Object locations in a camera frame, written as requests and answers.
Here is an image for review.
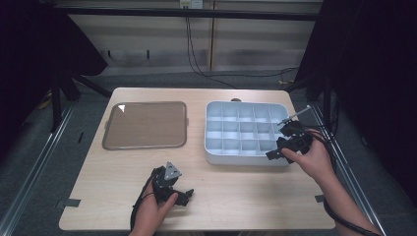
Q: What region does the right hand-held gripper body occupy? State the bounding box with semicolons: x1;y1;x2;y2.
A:
277;105;314;155

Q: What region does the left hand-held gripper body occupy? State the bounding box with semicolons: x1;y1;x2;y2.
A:
150;161;182;205

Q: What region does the light blue divided storage box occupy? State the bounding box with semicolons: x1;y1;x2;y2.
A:
204;100;296;166

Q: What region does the person's right hand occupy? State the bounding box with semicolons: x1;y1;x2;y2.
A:
280;130;337;185

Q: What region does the person's left hand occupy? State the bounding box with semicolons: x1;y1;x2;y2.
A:
129;181;180;236

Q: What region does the black metal stand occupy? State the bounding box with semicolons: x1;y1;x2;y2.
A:
48;72;112;133
283;73;332;126

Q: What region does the clear brown tray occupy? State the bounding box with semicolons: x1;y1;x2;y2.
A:
101;100;189;151

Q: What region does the dark curtain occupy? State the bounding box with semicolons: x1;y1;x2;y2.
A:
294;0;417;205
0;0;109;158

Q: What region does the black horizontal bar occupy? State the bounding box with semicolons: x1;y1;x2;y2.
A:
58;7;321;23

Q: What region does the left hand-held gripper cable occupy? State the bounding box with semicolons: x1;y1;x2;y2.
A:
130;168;155;232

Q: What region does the hand-held gripper cable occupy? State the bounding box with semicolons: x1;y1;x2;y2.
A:
304;126;383;236
130;168;155;232

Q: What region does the metal floor rail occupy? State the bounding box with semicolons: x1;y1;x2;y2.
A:
0;103;77;236
309;103;389;236

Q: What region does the black wall cable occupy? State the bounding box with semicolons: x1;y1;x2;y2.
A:
186;16;299;80
185;16;239;89

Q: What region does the right hand-held gripper cable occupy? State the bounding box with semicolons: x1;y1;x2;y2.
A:
304;126;383;236

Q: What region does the white wall socket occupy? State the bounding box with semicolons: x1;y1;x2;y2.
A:
179;0;205;10

